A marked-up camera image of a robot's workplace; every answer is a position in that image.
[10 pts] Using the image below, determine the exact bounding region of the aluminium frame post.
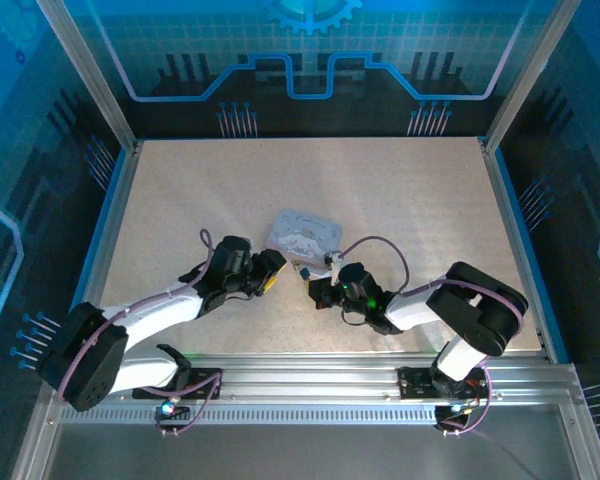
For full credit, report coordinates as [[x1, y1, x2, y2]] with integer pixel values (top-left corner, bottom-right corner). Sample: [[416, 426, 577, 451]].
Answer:
[[479, 0, 584, 154], [34, 0, 144, 156]]

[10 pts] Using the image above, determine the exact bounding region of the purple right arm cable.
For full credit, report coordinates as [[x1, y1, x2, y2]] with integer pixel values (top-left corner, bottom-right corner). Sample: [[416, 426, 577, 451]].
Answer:
[[340, 234, 526, 321]]

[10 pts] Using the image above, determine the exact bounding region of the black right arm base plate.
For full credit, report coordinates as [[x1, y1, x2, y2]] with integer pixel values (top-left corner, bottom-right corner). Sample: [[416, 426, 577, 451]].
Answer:
[[397, 365, 489, 401]]

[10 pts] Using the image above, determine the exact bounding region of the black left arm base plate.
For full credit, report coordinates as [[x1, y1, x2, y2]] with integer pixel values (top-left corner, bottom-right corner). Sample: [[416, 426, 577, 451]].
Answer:
[[132, 367, 224, 401]]

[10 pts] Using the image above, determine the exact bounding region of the aluminium frame rail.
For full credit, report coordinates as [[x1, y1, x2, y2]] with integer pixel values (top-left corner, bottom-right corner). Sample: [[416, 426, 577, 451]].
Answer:
[[54, 352, 584, 426]]

